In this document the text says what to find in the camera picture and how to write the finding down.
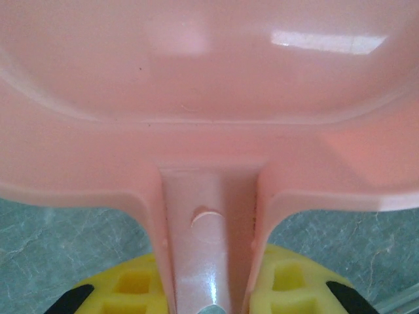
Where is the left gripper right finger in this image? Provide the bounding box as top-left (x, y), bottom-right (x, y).
top-left (248, 245), bottom-right (382, 314)

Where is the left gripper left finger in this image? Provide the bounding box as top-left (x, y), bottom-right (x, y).
top-left (42, 253), bottom-right (171, 314)

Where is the pink plastic dustpan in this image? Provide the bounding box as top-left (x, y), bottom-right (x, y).
top-left (0, 0), bottom-right (419, 314)

